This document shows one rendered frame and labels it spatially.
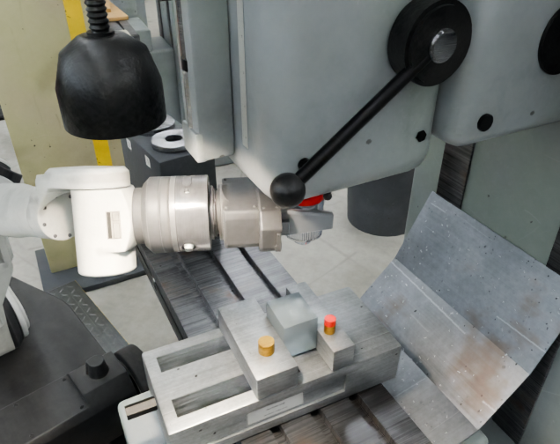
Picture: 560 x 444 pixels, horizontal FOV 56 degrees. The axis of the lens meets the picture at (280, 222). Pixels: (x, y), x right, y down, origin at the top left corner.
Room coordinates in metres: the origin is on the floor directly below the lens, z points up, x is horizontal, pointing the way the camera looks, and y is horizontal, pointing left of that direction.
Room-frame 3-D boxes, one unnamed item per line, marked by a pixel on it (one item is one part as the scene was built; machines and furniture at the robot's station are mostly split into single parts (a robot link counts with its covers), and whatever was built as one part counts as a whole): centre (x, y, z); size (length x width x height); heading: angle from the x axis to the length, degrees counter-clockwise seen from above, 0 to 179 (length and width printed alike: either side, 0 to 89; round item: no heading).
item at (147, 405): (0.46, 0.19, 0.97); 0.04 x 0.02 x 0.02; 115
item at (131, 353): (0.89, 0.35, 0.50); 0.20 x 0.05 x 0.20; 41
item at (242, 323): (0.53, 0.03, 1.02); 0.15 x 0.06 x 0.04; 25
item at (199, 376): (0.54, 0.01, 0.98); 0.35 x 0.15 x 0.11; 115
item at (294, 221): (0.50, -0.03, 1.24); 0.06 x 0.02 x 0.03; 96
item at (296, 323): (0.55, -0.02, 1.03); 0.06 x 0.05 x 0.06; 25
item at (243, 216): (0.52, 0.06, 1.24); 0.13 x 0.12 x 0.10; 6
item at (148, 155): (1.02, 0.24, 1.03); 0.22 x 0.12 x 0.20; 35
